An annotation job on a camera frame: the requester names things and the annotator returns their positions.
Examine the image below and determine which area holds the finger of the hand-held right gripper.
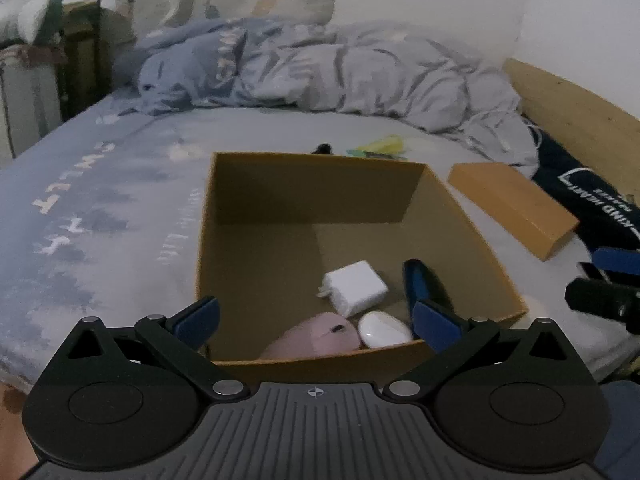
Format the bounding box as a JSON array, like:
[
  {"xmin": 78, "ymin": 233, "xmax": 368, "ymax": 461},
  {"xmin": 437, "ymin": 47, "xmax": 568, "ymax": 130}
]
[
  {"xmin": 565, "ymin": 278, "xmax": 640, "ymax": 335},
  {"xmin": 576, "ymin": 247, "xmax": 640, "ymax": 283}
]

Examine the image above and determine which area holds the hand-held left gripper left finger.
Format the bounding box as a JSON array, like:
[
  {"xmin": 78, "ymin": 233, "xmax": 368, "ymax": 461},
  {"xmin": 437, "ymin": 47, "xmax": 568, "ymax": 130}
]
[{"xmin": 65, "ymin": 296, "xmax": 250, "ymax": 403}]

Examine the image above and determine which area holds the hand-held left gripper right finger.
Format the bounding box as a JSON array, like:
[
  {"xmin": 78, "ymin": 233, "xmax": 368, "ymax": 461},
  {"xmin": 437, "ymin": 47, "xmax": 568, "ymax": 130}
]
[{"xmin": 382, "ymin": 300, "xmax": 571, "ymax": 403}]

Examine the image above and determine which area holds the brown cardboard box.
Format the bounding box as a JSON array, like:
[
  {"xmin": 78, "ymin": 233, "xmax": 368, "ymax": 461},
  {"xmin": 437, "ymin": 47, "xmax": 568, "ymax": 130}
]
[{"xmin": 195, "ymin": 151, "xmax": 530, "ymax": 385}]

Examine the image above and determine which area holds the orange cardboard box lid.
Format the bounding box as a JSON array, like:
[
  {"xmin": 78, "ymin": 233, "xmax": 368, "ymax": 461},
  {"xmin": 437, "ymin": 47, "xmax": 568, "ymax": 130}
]
[{"xmin": 447, "ymin": 161, "xmax": 581, "ymax": 262}]

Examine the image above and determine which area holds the dark blue case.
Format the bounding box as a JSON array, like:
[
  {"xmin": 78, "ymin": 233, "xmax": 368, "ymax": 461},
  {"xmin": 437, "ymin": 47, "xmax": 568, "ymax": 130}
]
[{"xmin": 403, "ymin": 258, "xmax": 453, "ymax": 321}]

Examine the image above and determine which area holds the white computer mouse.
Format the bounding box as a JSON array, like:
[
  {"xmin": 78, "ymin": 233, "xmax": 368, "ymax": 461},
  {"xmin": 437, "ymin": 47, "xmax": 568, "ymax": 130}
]
[{"xmin": 358, "ymin": 311, "xmax": 414, "ymax": 348}]

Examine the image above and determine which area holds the white power adapter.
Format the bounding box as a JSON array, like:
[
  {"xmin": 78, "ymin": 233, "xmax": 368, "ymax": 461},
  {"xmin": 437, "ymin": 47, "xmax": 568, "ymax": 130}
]
[{"xmin": 316, "ymin": 260, "xmax": 391, "ymax": 318}]

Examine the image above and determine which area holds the dark blue printed cloth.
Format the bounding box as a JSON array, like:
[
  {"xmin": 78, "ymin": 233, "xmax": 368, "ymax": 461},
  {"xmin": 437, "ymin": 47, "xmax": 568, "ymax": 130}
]
[{"xmin": 522, "ymin": 122, "xmax": 640, "ymax": 281}]

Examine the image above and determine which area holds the pink computer mouse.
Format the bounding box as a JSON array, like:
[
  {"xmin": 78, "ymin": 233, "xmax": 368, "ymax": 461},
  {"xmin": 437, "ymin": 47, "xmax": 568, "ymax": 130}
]
[{"xmin": 259, "ymin": 311, "xmax": 362, "ymax": 361}]

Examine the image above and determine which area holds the yellow-green small item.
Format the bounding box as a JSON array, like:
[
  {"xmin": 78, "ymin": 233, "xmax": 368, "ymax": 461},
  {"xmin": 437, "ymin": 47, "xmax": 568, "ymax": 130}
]
[{"xmin": 346, "ymin": 135, "xmax": 407, "ymax": 157}]

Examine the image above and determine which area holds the grey-blue crumpled duvet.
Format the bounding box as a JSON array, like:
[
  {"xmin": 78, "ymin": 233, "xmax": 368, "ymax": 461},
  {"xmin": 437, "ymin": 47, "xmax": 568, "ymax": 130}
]
[{"xmin": 112, "ymin": 17, "xmax": 541, "ymax": 166}]

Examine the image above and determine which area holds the wooden bedside furniture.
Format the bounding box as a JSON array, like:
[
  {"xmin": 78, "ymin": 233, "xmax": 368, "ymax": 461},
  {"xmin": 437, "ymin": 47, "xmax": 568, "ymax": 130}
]
[{"xmin": 60, "ymin": 2, "xmax": 136, "ymax": 121}]

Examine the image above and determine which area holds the white and green plush toy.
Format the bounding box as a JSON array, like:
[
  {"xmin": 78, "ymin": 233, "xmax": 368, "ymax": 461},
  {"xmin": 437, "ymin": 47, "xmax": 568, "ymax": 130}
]
[{"xmin": 0, "ymin": 0, "xmax": 66, "ymax": 48}]

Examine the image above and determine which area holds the white cord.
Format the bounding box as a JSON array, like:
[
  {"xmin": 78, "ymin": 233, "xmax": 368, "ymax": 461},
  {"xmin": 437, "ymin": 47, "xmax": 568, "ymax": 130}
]
[{"xmin": 470, "ymin": 110, "xmax": 547, "ymax": 157}]

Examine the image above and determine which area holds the wooden bed frame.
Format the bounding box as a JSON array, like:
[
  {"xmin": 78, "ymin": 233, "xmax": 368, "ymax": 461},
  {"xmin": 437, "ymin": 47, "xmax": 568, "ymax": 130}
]
[{"xmin": 502, "ymin": 57, "xmax": 640, "ymax": 196}]

